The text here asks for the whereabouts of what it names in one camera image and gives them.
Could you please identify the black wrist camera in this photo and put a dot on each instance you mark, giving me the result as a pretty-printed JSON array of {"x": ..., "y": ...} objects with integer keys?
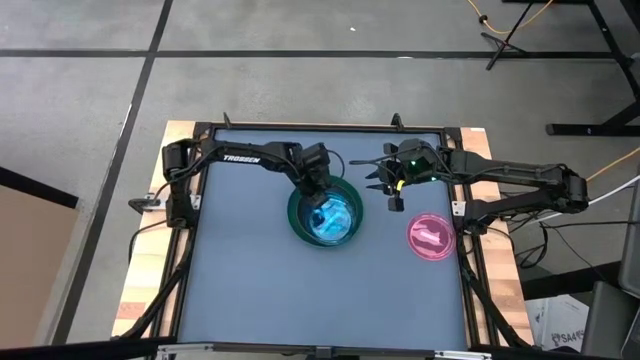
[
  {"x": 316, "y": 155},
  {"x": 395, "y": 204}
]

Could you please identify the pink translucent plastic plate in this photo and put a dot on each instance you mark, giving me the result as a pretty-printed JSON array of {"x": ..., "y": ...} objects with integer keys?
[{"x": 431, "y": 237}]

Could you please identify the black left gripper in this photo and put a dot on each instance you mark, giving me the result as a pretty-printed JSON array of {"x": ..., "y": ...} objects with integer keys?
[{"x": 316, "y": 182}]

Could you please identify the black desk leg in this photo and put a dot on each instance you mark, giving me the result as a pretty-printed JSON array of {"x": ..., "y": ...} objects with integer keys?
[{"x": 617, "y": 65}]

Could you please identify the brown cardboard box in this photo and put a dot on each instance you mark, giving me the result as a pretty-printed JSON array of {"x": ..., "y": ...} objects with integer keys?
[{"x": 30, "y": 260}]

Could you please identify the wooden table board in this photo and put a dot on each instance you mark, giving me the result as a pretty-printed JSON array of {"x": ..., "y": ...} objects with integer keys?
[{"x": 150, "y": 260}]

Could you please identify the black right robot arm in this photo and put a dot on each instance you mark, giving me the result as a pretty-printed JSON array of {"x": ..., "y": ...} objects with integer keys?
[{"x": 510, "y": 172}]

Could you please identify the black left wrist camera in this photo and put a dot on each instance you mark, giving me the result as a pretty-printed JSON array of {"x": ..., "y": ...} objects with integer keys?
[{"x": 316, "y": 155}]

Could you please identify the grey chair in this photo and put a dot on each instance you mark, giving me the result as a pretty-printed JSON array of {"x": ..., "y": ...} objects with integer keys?
[{"x": 607, "y": 320}]

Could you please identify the black frame clamp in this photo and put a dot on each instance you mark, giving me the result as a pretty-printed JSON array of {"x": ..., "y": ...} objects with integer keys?
[
  {"x": 227, "y": 120},
  {"x": 397, "y": 120}
]

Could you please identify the silver metal bar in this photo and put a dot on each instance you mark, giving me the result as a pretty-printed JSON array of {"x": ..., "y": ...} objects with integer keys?
[{"x": 300, "y": 351}]

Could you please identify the white printed box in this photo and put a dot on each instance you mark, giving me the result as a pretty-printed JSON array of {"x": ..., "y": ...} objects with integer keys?
[{"x": 560, "y": 322}]

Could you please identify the black tripod stand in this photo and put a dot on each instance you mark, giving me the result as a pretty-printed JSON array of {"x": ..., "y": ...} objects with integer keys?
[{"x": 502, "y": 42}]

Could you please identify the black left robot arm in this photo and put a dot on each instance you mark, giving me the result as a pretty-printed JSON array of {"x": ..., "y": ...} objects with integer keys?
[{"x": 240, "y": 157}]

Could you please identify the black aluminium table frame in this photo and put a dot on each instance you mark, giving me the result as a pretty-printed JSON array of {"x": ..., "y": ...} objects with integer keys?
[{"x": 452, "y": 150}]

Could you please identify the large green plastic plate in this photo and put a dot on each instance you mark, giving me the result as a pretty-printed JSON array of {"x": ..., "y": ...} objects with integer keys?
[{"x": 294, "y": 220}]

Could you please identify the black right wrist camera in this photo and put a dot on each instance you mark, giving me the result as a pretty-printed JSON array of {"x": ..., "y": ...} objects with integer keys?
[{"x": 395, "y": 204}]

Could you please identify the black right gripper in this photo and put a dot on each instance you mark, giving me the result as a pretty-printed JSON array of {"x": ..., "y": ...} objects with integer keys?
[{"x": 415, "y": 165}]

